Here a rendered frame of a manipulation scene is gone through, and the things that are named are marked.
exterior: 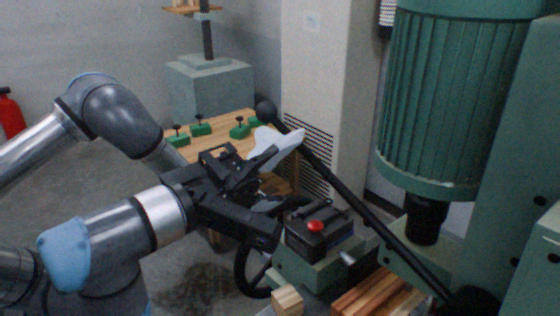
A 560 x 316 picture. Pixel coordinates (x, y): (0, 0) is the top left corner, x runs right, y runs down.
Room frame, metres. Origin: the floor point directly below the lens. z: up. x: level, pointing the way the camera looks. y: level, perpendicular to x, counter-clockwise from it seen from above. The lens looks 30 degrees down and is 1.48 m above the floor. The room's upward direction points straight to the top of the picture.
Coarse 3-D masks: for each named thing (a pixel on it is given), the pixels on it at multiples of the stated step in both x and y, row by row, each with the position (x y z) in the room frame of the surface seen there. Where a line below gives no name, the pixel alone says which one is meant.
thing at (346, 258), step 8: (376, 248) 0.54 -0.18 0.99; (344, 256) 0.55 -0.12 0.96; (368, 256) 0.52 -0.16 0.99; (376, 256) 0.52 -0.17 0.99; (344, 264) 0.54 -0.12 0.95; (352, 264) 0.50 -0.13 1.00; (360, 264) 0.50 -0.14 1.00; (368, 264) 0.51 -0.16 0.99; (376, 264) 0.53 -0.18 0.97; (352, 272) 0.49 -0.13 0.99; (360, 272) 0.50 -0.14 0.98; (368, 272) 0.51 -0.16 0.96; (352, 280) 0.49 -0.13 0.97; (360, 280) 0.50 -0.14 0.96
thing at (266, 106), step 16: (256, 112) 0.55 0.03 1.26; (272, 112) 0.55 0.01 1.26; (336, 176) 0.45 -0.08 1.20; (384, 240) 0.37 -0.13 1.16; (400, 256) 0.35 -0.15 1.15; (416, 272) 0.33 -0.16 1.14; (432, 288) 0.32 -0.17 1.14; (464, 288) 0.31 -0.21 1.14; (480, 288) 0.31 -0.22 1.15; (448, 304) 0.29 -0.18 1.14; (464, 304) 0.28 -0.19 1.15; (480, 304) 0.28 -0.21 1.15; (496, 304) 0.29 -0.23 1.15
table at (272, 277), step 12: (444, 228) 0.71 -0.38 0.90; (372, 240) 0.67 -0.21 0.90; (456, 240) 0.67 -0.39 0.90; (276, 276) 0.59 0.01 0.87; (276, 288) 0.58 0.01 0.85; (300, 288) 0.53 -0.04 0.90; (336, 288) 0.53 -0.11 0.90; (312, 300) 0.50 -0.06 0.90; (324, 300) 0.50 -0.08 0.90; (336, 300) 0.50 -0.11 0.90; (264, 312) 0.48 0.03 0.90; (312, 312) 0.48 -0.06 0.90; (324, 312) 0.48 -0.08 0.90
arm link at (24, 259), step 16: (0, 256) 0.33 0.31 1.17; (16, 256) 0.35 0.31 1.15; (32, 256) 0.37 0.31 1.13; (0, 272) 0.32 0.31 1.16; (16, 272) 0.34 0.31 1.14; (32, 272) 0.35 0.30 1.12; (0, 288) 0.32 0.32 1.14; (16, 288) 0.33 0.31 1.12; (32, 288) 0.35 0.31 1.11; (48, 288) 0.35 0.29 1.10; (0, 304) 0.32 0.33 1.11; (16, 304) 0.33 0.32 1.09; (32, 304) 0.34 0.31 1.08
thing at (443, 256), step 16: (400, 224) 0.52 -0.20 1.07; (400, 240) 0.48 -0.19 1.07; (448, 240) 0.48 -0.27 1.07; (384, 256) 0.49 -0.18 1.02; (416, 256) 0.45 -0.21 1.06; (432, 256) 0.44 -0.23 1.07; (448, 256) 0.44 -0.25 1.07; (400, 272) 0.46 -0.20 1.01; (432, 272) 0.43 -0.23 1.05; (448, 272) 0.41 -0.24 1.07; (448, 288) 0.41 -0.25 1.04
